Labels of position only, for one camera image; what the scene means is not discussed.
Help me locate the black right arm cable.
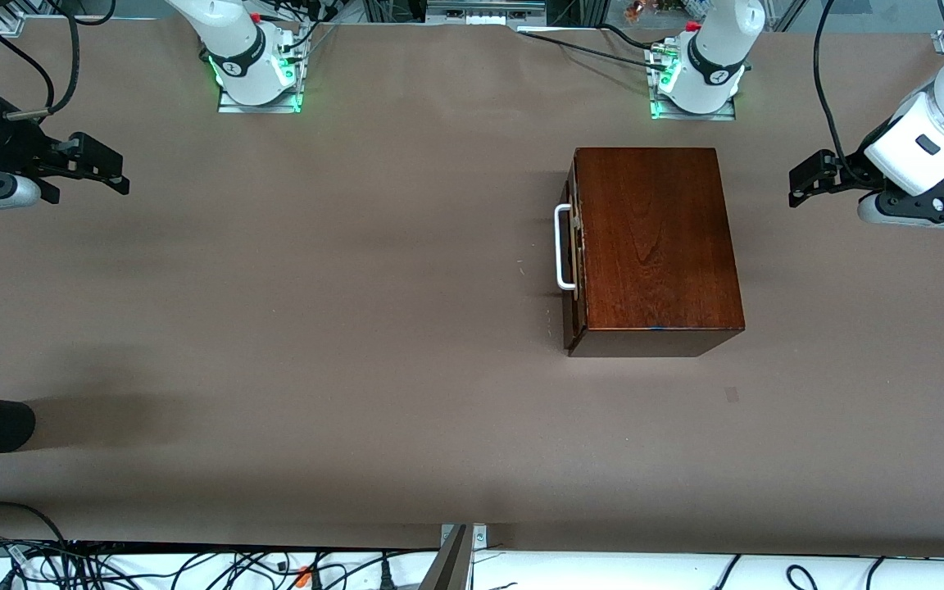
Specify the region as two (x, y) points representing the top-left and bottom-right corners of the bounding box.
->
(0, 0), (116, 122)

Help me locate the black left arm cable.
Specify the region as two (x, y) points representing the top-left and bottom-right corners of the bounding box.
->
(813, 0), (874, 185)

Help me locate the dark brown wooden cabinet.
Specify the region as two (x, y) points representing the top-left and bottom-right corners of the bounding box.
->
(562, 147), (746, 358)

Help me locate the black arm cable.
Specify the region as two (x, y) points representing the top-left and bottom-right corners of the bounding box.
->
(0, 0), (116, 122)
(813, 0), (874, 185)

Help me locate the black looped floor cable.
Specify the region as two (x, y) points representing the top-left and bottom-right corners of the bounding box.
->
(0, 501), (70, 547)

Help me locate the short black table cable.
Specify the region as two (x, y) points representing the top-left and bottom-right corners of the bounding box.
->
(599, 23), (658, 52)

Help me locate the long black table cable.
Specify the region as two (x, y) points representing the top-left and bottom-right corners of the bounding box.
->
(517, 31), (666, 71)

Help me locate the wooden drawer with white handle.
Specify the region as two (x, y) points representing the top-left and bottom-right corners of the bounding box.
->
(554, 168), (588, 333)

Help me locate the dark metal beam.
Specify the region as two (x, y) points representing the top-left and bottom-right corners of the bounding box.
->
(419, 526), (473, 590)

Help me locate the white power strip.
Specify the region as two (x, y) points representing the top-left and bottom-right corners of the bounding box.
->
(427, 0), (548, 25)

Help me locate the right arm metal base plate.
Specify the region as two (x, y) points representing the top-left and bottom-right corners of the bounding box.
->
(216, 29), (303, 114)

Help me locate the silver metal bracket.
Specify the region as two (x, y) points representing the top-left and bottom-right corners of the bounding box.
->
(441, 524), (488, 555)

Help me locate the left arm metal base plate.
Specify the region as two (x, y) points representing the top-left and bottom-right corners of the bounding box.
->
(650, 43), (738, 121)

